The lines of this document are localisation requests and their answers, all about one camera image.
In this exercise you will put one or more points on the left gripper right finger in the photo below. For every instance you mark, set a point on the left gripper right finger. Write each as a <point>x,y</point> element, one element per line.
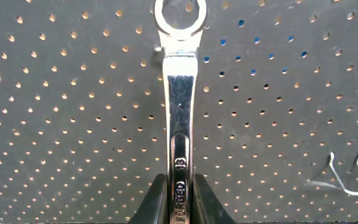
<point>205,205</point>

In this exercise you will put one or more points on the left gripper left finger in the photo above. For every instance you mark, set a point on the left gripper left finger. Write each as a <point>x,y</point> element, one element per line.
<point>157,205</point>

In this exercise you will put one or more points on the wrench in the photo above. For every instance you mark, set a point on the wrench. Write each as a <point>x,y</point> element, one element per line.
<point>179,109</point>

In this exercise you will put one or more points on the black pegboard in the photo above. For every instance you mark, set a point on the black pegboard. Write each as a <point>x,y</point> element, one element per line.
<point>73,124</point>

